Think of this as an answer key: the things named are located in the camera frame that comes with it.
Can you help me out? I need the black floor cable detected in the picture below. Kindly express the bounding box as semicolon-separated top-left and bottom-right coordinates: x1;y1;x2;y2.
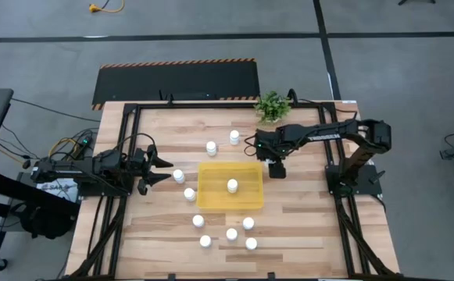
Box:
10;97;102;124

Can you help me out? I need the black hazard-striped floor mat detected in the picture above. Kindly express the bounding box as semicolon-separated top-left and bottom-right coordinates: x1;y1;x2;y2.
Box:
91;57;261;112

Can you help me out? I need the black equipment stand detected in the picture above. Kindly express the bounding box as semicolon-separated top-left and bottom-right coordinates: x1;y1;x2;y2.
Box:
0;167;81;270

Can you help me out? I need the yellow translucent plastic basket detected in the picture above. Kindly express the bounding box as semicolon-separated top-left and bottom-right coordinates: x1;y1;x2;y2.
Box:
196;161;266;212

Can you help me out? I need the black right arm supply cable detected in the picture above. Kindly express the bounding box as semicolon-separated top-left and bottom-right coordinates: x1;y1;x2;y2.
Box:
287;87;359;120

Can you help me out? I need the white printed paper sheet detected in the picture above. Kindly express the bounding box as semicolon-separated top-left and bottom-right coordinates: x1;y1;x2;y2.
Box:
35;177;81;203

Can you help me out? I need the black power supply box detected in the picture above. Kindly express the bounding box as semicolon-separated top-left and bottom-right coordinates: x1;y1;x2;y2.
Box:
76;134;94;151

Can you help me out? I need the black bag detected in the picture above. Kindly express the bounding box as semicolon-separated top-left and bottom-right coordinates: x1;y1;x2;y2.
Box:
17;202;77;240

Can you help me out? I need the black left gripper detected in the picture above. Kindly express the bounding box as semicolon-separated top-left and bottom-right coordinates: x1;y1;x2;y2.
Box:
130;144;174;196

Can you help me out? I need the thin yellow cable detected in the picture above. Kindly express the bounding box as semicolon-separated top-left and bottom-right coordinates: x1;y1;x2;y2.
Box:
48;137;81;161

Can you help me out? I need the small green potted plant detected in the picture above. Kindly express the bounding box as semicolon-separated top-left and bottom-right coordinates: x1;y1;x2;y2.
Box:
252;90;292;124

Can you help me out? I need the yellow extension cord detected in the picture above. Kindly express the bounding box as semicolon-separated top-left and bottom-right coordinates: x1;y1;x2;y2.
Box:
88;0;126;14

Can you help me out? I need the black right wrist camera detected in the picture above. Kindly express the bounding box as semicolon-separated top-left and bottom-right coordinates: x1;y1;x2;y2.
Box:
254;130;270;160

